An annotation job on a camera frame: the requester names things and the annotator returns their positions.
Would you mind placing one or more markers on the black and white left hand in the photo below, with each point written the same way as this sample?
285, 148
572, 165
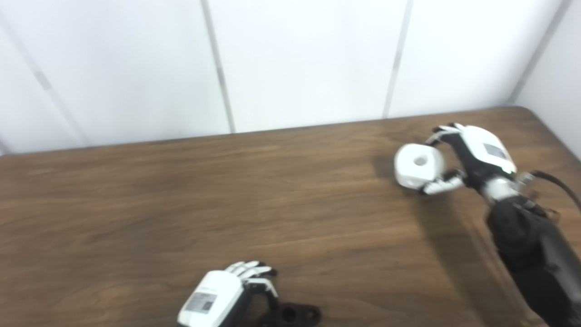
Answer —
218, 295

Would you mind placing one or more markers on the black and white right hand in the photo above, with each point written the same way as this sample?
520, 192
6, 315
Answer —
481, 156

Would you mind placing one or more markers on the black plastic holder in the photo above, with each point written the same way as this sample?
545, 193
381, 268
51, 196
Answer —
295, 314

